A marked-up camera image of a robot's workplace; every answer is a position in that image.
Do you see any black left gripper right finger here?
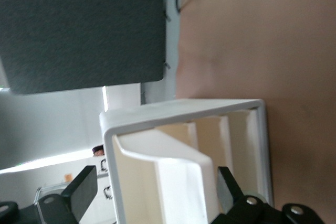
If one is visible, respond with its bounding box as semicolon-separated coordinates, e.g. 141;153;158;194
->
211;166;283;224

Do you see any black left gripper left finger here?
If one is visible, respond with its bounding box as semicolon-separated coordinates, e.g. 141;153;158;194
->
34;165;98;224

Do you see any white plastic drawer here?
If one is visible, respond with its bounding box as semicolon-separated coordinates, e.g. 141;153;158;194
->
112;126;218;224

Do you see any white drawer cabinet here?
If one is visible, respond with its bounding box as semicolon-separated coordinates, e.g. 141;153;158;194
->
99;99;274;224

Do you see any person with dark hair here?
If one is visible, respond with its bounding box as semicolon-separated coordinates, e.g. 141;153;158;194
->
91;144;105;157

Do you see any dark grey partition panel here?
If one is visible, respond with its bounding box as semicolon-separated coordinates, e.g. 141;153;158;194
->
0;0;169;95

